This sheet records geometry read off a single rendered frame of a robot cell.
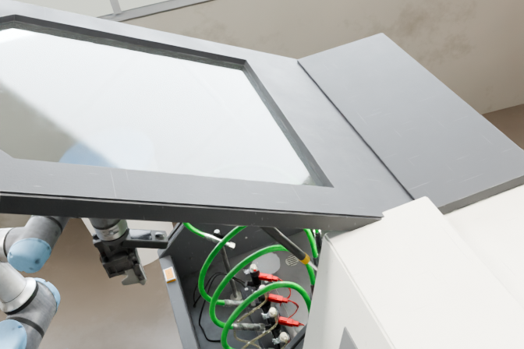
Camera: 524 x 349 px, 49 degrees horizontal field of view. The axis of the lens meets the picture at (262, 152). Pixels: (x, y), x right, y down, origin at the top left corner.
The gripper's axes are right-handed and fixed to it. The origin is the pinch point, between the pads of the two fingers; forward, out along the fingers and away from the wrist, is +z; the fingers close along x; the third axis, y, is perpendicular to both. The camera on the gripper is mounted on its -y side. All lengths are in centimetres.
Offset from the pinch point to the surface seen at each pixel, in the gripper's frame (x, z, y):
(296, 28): -160, 31, -103
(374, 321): 56, -33, -38
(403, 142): 13, -28, -68
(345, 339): 50, -21, -35
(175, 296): -13.4, 26.7, -4.4
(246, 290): -3.3, 23.8, -25.1
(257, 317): 6.9, 23.8, -25.1
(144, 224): -121, 93, 6
